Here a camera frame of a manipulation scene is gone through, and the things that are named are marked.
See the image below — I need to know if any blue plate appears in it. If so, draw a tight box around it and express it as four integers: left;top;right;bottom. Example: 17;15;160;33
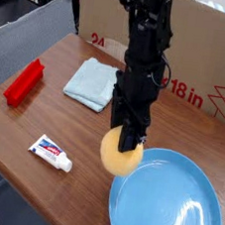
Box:
108;148;222;225

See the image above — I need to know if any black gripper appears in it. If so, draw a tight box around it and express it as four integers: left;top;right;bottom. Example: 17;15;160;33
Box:
110;61;171;153

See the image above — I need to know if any red plastic block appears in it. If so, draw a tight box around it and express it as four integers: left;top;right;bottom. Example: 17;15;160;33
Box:
4;58;44;108

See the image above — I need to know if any yellow ball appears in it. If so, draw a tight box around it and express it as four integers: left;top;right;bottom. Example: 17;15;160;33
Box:
100;126;144;176

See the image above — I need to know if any cardboard box wall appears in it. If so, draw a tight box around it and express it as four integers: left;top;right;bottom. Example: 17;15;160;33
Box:
79;0;225;122

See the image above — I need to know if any white toothpaste tube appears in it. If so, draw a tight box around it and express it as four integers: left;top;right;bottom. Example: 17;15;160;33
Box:
28;134;72;172

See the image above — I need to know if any light blue folded cloth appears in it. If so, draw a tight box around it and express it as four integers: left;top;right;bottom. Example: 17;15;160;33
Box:
63;57;118;113

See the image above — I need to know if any grey fabric partition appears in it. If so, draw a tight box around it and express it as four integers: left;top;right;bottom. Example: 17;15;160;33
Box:
0;0;75;84

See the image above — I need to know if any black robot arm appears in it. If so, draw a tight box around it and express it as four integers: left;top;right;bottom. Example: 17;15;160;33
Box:
110;0;173;153

